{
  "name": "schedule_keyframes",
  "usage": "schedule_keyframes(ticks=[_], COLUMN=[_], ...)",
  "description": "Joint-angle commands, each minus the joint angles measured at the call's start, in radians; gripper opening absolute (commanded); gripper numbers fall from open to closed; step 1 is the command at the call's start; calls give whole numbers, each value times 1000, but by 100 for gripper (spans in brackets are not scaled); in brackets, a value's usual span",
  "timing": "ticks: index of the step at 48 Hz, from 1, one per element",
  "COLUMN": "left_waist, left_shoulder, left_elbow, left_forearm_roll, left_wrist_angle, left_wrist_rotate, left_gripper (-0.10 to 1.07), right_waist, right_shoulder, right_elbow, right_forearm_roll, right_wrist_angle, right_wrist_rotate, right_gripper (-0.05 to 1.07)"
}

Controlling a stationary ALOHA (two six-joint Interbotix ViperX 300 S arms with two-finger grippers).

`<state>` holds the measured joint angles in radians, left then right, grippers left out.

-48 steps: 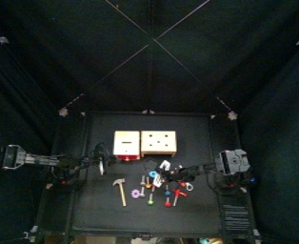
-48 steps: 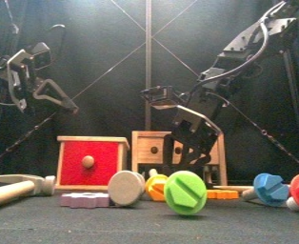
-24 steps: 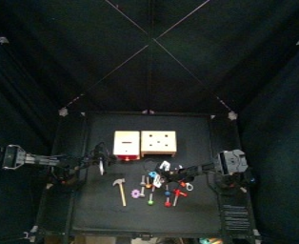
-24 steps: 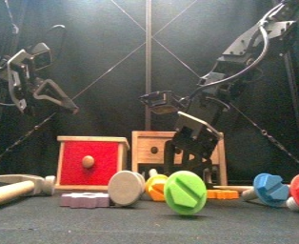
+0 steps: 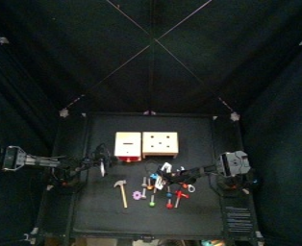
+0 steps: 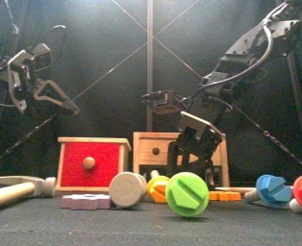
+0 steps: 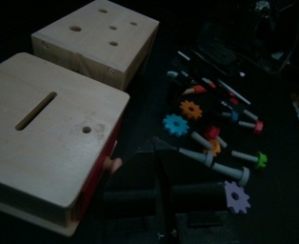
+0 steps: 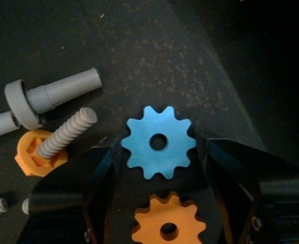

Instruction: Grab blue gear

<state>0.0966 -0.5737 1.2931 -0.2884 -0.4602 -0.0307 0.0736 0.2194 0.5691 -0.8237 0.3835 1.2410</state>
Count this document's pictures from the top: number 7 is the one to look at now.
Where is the red toy bolt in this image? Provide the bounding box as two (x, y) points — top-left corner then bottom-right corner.
(237, 119), (265, 135)
(189, 125), (221, 151)

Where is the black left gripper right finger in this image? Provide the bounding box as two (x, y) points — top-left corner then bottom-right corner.
(150, 136), (244, 244)

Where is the yellow toy bolt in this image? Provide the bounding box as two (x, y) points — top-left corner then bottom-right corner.
(204, 135), (229, 157)

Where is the orange toy gear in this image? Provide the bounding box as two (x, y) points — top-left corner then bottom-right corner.
(178, 100), (204, 121)

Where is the green toy bolt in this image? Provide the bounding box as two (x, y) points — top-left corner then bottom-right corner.
(230, 150), (269, 170)

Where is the orange-red toy bolt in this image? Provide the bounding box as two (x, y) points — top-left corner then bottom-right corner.
(180, 84), (208, 96)

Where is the blue toy bolt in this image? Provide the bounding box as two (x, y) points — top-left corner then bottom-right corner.
(221, 110), (241, 124)

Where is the wooden box with red drawer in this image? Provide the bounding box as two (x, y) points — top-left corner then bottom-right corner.
(0, 51), (130, 237)

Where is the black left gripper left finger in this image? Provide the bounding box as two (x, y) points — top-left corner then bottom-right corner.
(98, 148), (165, 244)

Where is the blue toy gear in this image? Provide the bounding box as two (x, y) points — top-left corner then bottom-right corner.
(161, 113), (190, 137)

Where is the grey toy bolt shaft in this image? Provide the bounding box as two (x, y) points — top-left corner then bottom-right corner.
(241, 109), (258, 122)

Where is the wooden toy workbench with holes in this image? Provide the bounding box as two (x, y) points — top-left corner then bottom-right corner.
(30, 0), (161, 92)

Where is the purple toy gear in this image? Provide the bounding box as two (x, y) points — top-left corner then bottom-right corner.
(222, 180), (253, 215)

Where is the grey toy bolt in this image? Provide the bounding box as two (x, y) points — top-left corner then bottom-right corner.
(210, 161), (252, 188)
(177, 146), (216, 169)

